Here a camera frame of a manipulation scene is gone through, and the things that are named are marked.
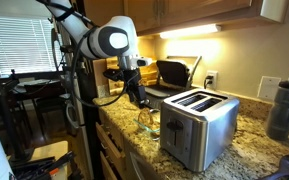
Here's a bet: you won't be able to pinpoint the dark dining table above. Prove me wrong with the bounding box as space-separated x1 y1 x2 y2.
12 78 72 138

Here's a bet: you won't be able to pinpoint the wooden cutting board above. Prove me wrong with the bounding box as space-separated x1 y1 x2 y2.
93 56 160 98

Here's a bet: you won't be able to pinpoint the stainless steel two-slot toaster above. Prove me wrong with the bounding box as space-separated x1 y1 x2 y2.
160 89 239 172

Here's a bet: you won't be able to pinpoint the white wall switch plate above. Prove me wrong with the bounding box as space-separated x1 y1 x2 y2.
257 76 281 100

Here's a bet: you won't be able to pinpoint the dark utensil handle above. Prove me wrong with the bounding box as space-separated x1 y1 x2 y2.
257 153 289 180

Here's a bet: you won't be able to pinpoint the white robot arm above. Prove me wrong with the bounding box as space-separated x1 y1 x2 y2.
37 0 152 105

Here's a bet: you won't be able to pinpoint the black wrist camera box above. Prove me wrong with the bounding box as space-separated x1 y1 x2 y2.
103 69 125 82

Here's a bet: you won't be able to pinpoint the wooden upper cabinets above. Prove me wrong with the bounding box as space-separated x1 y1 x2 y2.
82 0 289 36

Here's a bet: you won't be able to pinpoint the dark grey water bottle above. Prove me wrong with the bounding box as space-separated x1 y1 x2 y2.
265 78 289 141

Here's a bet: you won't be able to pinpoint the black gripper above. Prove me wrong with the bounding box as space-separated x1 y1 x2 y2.
125 69 146 104

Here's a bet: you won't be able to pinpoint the wooden lower drawers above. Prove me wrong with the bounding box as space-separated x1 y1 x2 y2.
96 110 127 180

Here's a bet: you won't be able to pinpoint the black toaster lever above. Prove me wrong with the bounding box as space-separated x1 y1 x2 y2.
167 121 183 132

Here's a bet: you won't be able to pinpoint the white window blinds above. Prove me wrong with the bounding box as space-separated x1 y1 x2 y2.
0 16 62 75

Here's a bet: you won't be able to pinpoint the black plug and cord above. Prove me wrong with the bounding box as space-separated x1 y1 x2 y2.
203 75 214 90

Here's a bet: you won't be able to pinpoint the white wall power outlet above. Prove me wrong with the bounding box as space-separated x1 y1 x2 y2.
206 70 218 90

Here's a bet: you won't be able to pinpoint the brown bread slice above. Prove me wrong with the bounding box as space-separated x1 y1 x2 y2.
138 108 154 128

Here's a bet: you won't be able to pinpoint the black robot stand pole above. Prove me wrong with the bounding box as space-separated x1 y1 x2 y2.
55 19 105 180

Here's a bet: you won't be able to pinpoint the under-cabinet light bar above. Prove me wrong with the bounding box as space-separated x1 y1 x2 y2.
160 24 221 39

